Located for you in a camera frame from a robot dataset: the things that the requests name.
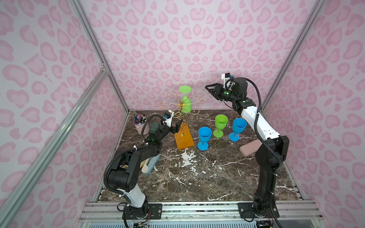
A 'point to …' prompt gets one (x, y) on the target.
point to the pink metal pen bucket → (138, 122)
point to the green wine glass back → (186, 102)
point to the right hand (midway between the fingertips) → (208, 88)
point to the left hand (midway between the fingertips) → (179, 115)
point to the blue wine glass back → (239, 126)
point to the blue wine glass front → (205, 133)
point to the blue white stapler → (149, 164)
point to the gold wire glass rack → (179, 113)
